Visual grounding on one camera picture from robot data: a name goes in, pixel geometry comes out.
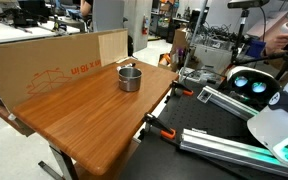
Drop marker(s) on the bystander hand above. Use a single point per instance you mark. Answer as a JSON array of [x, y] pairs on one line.
[[279, 43]]

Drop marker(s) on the black marker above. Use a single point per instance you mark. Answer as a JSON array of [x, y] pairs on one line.
[[128, 65]]

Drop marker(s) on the silver metal pot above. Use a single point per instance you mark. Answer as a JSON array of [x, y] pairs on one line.
[[130, 81]]

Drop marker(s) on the flat pinkish cardboard box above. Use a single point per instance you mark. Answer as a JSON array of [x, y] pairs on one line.
[[267, 23]]

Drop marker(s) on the blue bin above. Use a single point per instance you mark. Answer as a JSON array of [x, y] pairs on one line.
[[255, 46]]

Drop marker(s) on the black tripod stand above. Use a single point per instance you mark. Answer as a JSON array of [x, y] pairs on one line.
[[240, 33]]

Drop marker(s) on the slanted metal pole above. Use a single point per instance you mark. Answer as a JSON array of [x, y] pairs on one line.
[[192, 40]]

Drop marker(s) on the brown cardboard box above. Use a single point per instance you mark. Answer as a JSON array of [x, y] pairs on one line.
[[180, 40]]

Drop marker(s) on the orange and black clamp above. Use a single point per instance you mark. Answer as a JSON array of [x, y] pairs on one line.
[[181, 89], [160, 128]]

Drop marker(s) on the black perforated breadboard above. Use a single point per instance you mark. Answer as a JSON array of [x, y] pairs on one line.
[[190, 113]]

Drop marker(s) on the red fire extinguisher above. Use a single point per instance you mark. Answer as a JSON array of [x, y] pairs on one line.
[[145, 25]]

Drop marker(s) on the grey partition panel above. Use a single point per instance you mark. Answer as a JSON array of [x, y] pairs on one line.
[[107, 15]]

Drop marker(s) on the person in background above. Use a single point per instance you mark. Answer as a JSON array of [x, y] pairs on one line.
[[85, 7]]

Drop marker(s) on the brown cardboard panel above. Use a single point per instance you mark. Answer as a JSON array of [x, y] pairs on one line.
[[34, 63]]

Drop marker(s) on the grey metal table leg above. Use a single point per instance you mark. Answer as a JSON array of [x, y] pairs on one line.
[[64, 163]]

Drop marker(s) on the white background table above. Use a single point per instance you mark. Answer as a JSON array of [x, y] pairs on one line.
[[14, 33]]

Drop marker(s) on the low wooden board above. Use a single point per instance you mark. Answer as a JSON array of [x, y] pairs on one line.
[[4, 116]]

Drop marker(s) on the black camera on tripod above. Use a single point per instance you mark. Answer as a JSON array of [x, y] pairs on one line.
[[247, 3]]

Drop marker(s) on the short aluminium rail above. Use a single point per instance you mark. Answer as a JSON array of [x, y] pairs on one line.
[[230, 105]]

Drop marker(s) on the long aluminium rail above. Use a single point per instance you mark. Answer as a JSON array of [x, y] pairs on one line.
[[224, 148]]

